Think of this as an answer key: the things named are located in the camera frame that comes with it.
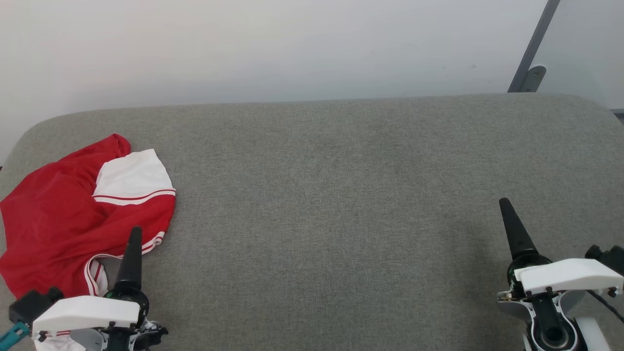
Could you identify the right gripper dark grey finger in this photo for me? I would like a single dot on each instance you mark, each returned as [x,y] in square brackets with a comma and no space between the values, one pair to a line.
[517,239]

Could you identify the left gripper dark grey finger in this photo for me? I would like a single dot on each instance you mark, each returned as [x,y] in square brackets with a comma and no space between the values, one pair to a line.
[132,263]

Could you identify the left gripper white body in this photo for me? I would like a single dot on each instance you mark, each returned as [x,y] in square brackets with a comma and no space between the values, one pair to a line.
[87,312]

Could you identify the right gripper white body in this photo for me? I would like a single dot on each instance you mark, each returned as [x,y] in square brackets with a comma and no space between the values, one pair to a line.
[565,275]

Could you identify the red and white jersey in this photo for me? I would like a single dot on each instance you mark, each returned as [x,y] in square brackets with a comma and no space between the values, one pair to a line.
[53,219]

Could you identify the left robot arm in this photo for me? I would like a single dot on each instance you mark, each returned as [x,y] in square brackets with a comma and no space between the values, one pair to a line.
[131,337]

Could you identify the teal connector board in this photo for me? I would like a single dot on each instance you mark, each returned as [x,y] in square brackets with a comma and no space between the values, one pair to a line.
[12,334]

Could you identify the grey fabric sofa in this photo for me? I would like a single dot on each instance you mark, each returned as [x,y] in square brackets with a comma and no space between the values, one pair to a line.
[341,219]

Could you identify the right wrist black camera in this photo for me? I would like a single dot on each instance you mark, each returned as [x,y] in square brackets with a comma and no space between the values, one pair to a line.
[609,257]

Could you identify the wrist black camera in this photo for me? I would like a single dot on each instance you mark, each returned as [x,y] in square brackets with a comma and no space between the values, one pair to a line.
[34,304]
[609,257]

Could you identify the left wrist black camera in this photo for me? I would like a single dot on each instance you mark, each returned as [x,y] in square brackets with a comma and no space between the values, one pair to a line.
[34,304]

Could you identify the grey metal bracket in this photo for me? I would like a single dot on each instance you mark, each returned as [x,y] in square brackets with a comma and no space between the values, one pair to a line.
[535,78]

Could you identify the grey metal post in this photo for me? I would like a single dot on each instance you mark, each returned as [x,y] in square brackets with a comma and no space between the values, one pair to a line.
[535,44]

